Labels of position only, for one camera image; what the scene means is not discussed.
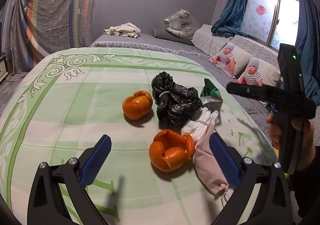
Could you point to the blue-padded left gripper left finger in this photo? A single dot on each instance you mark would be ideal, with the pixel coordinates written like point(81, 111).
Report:
point(46, 204)

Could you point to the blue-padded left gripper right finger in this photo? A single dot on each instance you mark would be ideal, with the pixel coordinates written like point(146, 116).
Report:
point(272, 205)

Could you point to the green snack wrapper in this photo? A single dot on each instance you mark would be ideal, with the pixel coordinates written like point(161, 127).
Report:
point(211, 97)

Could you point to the orange peel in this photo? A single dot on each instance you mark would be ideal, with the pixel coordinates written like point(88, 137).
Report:
point(169, 150)
point(137, 105)

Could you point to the right hand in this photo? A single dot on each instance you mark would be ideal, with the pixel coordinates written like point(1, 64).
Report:
point(308, 150)

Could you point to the right baby print pillow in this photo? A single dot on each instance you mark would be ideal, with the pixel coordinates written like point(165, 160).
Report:
point(259, 73)

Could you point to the baby print pillow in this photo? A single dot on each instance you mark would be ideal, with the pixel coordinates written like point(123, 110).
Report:
point(259, 73)
point(231, 59)

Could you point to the pink face mask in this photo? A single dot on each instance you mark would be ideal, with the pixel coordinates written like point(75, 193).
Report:
point(207, 168)

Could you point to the blue curtain right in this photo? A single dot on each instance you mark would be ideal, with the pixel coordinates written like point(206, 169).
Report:
point(307, 46)

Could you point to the blue curtain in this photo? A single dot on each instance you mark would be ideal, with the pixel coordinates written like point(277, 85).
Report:
point(307, 46)
point(230, 21)

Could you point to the left baby print pillow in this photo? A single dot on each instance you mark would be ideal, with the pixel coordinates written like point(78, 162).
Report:
point(231, 59)

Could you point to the white crumpled tissue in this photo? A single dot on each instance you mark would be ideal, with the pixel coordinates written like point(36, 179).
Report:
point(197, 125)

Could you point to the window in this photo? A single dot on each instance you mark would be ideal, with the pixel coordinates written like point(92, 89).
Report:
point(271, 22)

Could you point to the green white quilt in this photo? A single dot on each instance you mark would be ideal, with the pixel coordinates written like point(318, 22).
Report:
point(73, 97)

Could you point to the blue curtain left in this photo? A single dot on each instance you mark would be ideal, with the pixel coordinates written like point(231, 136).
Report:
point(230, 21)

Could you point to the grey quilted sofa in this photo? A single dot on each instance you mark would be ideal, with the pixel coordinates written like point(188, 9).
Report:
point(203, 48)

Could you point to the black plastic bag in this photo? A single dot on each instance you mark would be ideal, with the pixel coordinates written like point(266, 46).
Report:
point(176, 104)

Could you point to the white tiger plush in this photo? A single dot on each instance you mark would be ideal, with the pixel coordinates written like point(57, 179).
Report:
point(182, 24)

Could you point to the low white tv cabinet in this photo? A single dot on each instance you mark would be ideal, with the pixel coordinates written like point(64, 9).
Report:
point(3, 68)

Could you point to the cream crumpled cloth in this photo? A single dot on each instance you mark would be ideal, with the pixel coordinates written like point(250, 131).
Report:
point(124, 30)

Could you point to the striped cloth covered cabinet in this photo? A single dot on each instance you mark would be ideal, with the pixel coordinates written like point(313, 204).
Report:
point(34, 29)

